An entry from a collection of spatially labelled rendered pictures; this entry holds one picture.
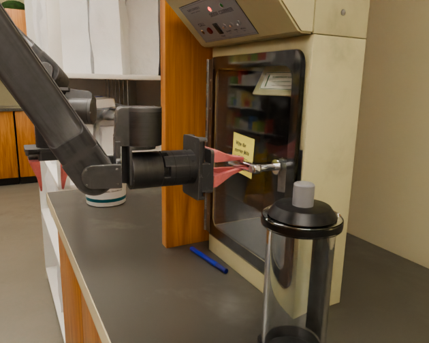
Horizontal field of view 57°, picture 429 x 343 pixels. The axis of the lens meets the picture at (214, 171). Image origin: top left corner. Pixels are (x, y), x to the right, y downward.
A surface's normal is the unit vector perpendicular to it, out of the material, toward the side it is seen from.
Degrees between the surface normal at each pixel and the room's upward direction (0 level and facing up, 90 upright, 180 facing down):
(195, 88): 90
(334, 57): 90
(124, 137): 89
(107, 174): 89
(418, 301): 0
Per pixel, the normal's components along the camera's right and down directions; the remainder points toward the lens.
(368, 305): 0.02, -0.97
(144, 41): 0.29, 0.29
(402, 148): -0.88, 0.08
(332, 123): 0.47, 0.21
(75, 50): 0.07, 0.27
